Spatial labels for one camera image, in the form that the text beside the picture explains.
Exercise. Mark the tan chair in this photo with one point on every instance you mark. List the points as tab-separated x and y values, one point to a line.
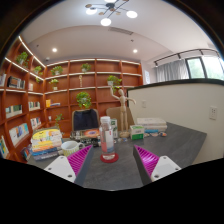
113	115

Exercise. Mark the ceiling air vent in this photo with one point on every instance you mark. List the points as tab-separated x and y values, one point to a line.
120	30

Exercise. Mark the stack of white boxes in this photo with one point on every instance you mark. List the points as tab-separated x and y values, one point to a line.
151	124

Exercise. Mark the wooden artist mannequin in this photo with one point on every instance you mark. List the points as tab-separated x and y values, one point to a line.
123	103

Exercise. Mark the white wall switch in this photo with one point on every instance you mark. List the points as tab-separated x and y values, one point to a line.
144	103

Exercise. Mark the branched ceiling lamp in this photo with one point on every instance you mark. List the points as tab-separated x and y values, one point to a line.
108	10

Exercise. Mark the white wall socket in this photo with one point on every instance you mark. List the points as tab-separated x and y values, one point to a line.
213	113

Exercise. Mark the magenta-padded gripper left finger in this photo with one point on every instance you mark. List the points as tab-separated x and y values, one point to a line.
61	166

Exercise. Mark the stack of colourful books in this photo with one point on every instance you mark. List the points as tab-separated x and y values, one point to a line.
46	143

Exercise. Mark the wooden shelf unit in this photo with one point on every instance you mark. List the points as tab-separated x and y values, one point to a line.
66	83

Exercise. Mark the clear plastic water bottle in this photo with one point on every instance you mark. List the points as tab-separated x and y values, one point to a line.
107	140

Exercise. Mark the grey curtain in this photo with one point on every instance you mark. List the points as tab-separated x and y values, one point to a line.
171	70

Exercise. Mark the yellow striped white mug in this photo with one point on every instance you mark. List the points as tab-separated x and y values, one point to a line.
70	149

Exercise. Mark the black office chair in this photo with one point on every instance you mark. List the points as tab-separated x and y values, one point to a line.
85	119

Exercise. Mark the green and white box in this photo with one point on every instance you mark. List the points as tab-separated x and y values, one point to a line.
136	132

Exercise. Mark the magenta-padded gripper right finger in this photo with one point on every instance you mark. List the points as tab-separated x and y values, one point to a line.
163	166

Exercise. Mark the dark book with orange circle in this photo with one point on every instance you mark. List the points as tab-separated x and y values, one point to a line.
90	133

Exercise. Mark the black ceiling track rail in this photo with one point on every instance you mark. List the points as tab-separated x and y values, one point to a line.
186	54

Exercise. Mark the flat round red coaster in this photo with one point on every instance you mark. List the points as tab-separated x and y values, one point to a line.
103	160

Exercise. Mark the recessed round ceiling light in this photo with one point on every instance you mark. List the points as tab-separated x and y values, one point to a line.
54	50
135	51

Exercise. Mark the window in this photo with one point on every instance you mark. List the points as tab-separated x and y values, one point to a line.
205	67

